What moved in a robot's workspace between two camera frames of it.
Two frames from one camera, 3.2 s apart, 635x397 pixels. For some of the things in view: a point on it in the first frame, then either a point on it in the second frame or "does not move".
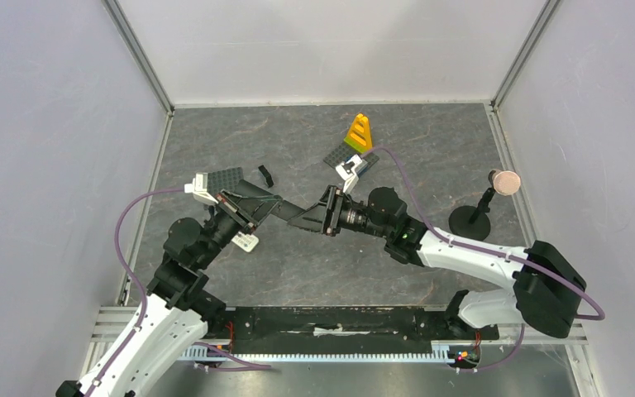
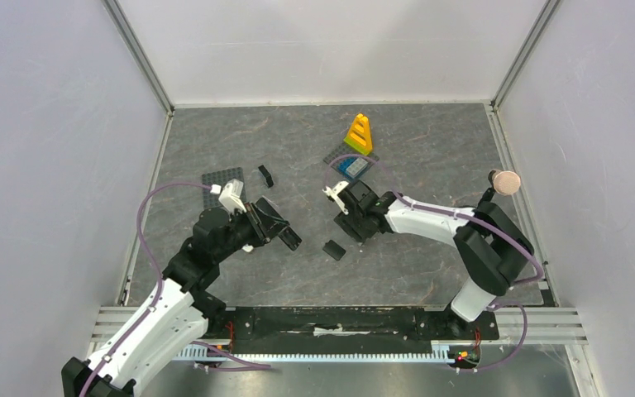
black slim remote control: x=287 y=210 → x=291 y=239
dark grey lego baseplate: x=226 y=179 does not move
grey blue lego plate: x=345 y=152 does not move
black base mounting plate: x=340 y=325 does not move
